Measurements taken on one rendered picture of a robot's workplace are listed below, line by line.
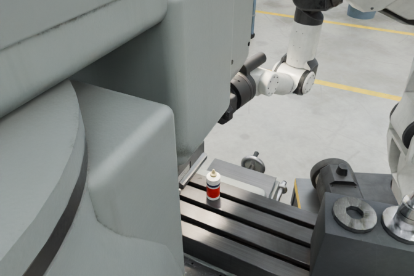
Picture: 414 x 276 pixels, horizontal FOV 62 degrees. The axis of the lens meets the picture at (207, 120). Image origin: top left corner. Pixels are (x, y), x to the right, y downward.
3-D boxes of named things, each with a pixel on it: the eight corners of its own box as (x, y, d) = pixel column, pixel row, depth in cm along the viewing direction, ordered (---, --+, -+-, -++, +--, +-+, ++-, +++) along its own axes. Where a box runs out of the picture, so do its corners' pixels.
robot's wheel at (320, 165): (346, 187, 174) (356, 158, 163) (349, 194, 170) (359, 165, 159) (306, 185, 176) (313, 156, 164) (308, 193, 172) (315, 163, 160)
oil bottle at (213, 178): (209, 188, 106) (210, 162, 100) (222, 193, 105) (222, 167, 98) (204, 198, 103) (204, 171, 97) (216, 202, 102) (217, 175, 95)
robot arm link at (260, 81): (223, 98, 96) (246, 82, 103) (255, 111, 90) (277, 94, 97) (223, 61, 89) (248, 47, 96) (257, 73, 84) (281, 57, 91)
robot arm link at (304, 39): (285, 74, 127) (297, 13, 114) (317, 86, 120) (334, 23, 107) (268, 84, 119) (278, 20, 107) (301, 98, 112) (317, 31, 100)
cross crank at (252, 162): (243, 165, 166) (244, 146, 159) (267, 172, 162) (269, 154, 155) (231, 187, 155) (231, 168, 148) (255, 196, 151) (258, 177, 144)
